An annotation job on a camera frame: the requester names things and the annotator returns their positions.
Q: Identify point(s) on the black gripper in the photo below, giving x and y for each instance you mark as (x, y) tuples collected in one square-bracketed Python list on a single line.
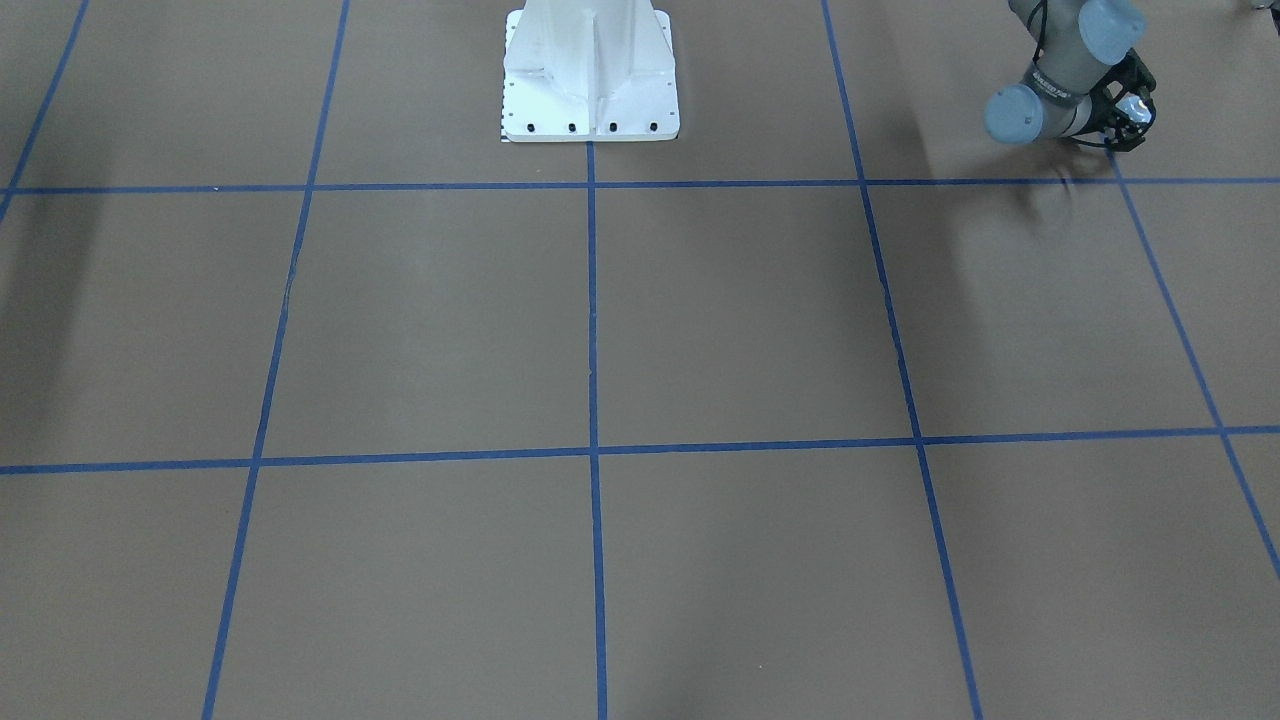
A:
[(1102, 101)]

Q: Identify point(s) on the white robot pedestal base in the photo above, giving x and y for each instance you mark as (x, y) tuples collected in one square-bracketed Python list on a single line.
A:
[(589, 71)]

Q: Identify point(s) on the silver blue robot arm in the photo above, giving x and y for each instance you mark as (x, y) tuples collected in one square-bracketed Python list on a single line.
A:
[(1085, 78)]

